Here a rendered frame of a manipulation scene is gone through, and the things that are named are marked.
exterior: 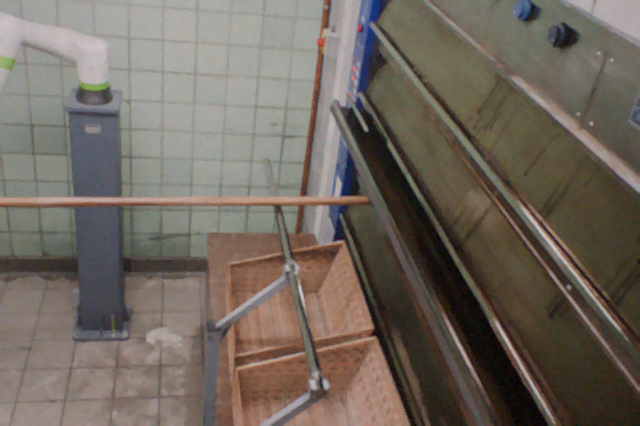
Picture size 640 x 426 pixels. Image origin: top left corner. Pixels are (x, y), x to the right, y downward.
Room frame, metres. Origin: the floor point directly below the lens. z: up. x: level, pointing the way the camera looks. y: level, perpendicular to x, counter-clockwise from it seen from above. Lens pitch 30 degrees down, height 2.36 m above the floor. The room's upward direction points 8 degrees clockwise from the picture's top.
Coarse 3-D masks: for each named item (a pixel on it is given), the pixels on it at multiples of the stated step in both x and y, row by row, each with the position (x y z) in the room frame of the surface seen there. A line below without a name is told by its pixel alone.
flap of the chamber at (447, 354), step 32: (352, 128) 2.26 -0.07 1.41; (384, 160) 2.06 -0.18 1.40; (384, 224) 1.65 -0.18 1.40; (416, 224) 1.67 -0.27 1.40; (448, 256) 1.55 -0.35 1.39; (416, 288) 1.36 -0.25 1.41; (448, 288) 1.39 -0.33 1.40; (480, 320) 1.29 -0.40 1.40; (448, 352) 1.14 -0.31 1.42; (480, 352) 1.17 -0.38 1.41; (480, 384) 1.06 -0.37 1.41; (512, 384) 1.09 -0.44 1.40; (480, 416) 0.97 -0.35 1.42; (512, 416) 0.99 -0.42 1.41
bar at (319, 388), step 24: (264, 168) 2.34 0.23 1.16; (288, 240) 1.86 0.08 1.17; (288, 264) 1.73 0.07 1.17; (240, 312) 1.67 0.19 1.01; (216, 336) 1.65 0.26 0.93; (312, 336) 1.42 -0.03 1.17; (216, 360) 1.65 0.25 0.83; (312, 360) 1.33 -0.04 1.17; (216, 384) 1.65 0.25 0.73; (312, 384) 1.25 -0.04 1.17; (288, 408) 1.23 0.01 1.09
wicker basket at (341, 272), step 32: (320, 256) 2.39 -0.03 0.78; (256, 288) 2.34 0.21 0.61; (288, 288) 2.37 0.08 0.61; (320, 288) 2.40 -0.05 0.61; (352, 288) 2.15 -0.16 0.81; (256, 320) 2.16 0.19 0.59; (288, 320) 2.19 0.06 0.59; (320, 320) 2.22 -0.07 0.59; (352, 320) 2.03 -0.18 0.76; (256, 352) 1.80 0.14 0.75; (288, 352) 1.83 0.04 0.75; (352, 352) 1.88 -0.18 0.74
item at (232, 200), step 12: (0, 204) 1.83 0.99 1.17; (12, 204) 1.84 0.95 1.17; (24, 204) 1.85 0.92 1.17; (36, 204) 1.86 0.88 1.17; (48, 204) 1.87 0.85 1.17; (60, 204) 1.88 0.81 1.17; (72, 204) 1.88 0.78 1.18; (84, 204) 1.89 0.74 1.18; (96, 204) 1.90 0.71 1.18; (108, 204) 1.91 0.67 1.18; (120, 204) 1.92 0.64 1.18; (132, 204) 1.93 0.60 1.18; (144, 204) 1.94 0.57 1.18; (156, 204) 1.95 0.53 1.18; (168, 204) 1.96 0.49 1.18; (180, 204) 1.97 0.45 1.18; (192, 204) 1.98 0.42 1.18; (204, 204) 1.99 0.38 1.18; (216, 204) 2.00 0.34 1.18; (228, 204) 2.01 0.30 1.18; (240, 204) 2.02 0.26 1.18; (252, 204) 2.03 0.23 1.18; (264, 204) 2.04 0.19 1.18; (276, 204) 2.05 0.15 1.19; (288, 204) 2.06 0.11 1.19; (300, 204) 2.07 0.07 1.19; (312, 204) 2.08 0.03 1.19; (324, 204) 2.09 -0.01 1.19; (336, 204) 2.11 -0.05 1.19; (348, 204) 2.11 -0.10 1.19; (360, 204) 2.13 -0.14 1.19
